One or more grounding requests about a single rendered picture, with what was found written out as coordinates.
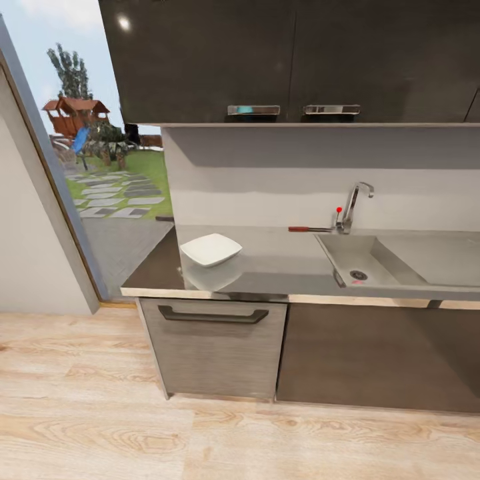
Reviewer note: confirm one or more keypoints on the drop in sink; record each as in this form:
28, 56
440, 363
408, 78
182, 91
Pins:
401, 261

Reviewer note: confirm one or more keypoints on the dishwasher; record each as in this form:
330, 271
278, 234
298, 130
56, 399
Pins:
216, 346

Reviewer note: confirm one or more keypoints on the bowl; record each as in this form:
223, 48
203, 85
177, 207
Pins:
211, 250

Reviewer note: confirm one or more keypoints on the fixed window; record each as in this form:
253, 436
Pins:
109, 177

